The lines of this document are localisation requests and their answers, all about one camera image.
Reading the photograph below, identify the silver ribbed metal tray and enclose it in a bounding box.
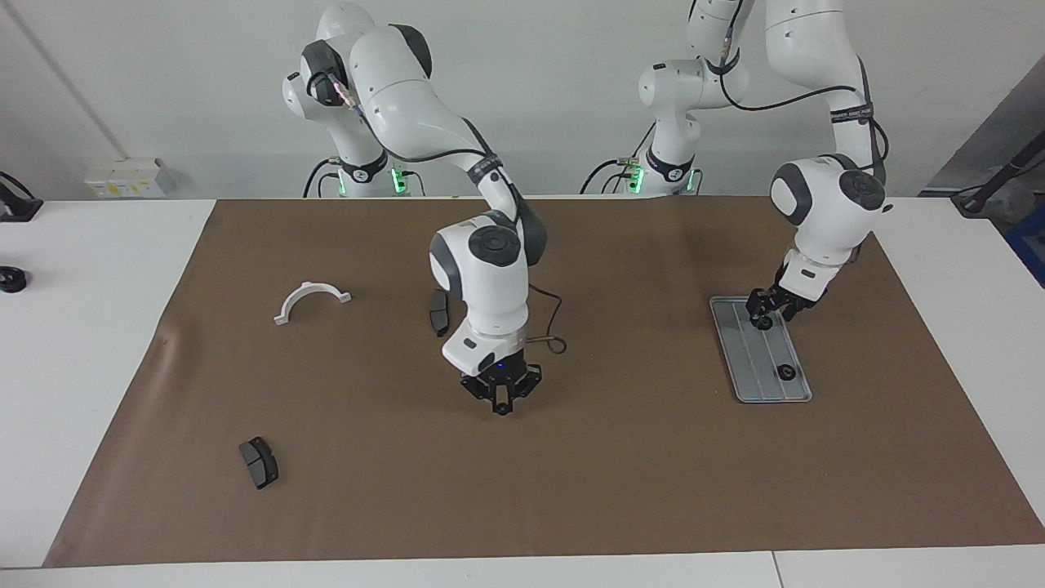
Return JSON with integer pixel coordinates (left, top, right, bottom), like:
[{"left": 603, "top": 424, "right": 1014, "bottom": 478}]
[{"left": 709, "top": 296, "right": 813, "bottom": 404}]

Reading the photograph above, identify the brown table mat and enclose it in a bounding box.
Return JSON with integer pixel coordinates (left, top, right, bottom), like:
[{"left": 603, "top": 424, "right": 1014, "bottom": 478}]
[{"left": 42, "top": 194, "right": 1045, "bottom": 568}]

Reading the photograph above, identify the black tripod leg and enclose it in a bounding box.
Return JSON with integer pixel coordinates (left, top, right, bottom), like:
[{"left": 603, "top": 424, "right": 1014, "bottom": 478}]
[{"left": 951, "top": 135, "right": 1045, "bottom": 217}]

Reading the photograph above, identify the blue box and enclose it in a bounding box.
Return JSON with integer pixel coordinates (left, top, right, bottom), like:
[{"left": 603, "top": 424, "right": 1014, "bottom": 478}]
[{"left": 1006, "top": 204, "right": 1045, "bottom": 287}]

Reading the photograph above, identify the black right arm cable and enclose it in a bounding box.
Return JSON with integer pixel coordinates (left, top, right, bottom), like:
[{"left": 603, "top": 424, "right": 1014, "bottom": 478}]
[{"left": 310, "top": 73, "right": 568, "bottom": 356}]

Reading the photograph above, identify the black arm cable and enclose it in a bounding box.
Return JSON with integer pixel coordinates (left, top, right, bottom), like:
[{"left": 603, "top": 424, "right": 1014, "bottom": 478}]
[
  {"left": 310, "top": 73, "right": 568, "bottom": 356},
  {"left": 710, "top": 0, "right": 891, "bottom": 189}
]

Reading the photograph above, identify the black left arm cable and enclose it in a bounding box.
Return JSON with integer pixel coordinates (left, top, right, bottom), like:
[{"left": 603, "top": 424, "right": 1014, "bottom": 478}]
[{"left": 710, "top": 0, "right": 891, "bottom": 189}]

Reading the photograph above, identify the black base power cable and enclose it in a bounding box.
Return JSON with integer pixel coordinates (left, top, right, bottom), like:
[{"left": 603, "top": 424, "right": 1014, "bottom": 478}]
[{"left": 579, "top": 122, "right": 656, "bottom": 195}]

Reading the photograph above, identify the white half-ring pipe clamp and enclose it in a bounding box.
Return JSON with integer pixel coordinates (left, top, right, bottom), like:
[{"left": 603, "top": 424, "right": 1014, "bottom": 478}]
[{"left": 273, "top": 281, "right": 353, "bottom": 327}]

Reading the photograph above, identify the white wall socket box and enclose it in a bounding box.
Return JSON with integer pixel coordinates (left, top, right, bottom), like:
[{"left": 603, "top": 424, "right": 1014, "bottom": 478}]
[{"left": 86, "top": 158, "right": 168, "bottom": 199}]

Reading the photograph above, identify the black clamp mount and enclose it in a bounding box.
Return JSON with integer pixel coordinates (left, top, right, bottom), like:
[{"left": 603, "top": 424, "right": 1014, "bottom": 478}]
[{"left": 0, "top": 171, "right": 43, "bottom": 223}]

